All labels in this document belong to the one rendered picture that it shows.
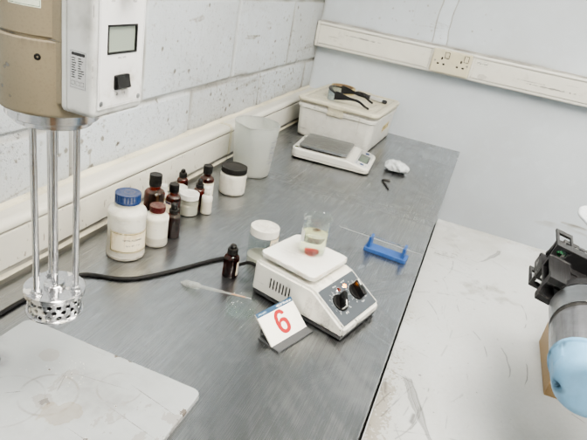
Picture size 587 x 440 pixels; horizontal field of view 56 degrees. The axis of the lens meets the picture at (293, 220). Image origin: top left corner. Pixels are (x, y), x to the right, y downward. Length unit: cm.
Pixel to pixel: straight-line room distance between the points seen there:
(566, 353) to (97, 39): 53
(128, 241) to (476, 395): 66
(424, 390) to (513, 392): 16
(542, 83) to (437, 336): 138
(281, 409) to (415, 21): 176
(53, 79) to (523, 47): 192
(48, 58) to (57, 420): 44
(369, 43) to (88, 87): 183
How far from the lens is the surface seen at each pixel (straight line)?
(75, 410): 78
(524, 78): 224
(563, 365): 62
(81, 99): 54
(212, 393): 82
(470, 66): 223
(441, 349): 102
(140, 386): 81
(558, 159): 235
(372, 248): 127
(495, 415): 94
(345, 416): 83
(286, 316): 94
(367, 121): 196
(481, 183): 237
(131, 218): 105
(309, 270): 96
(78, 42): 53
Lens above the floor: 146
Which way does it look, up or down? 25 degrees down
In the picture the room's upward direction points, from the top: 11 degrees clockwise
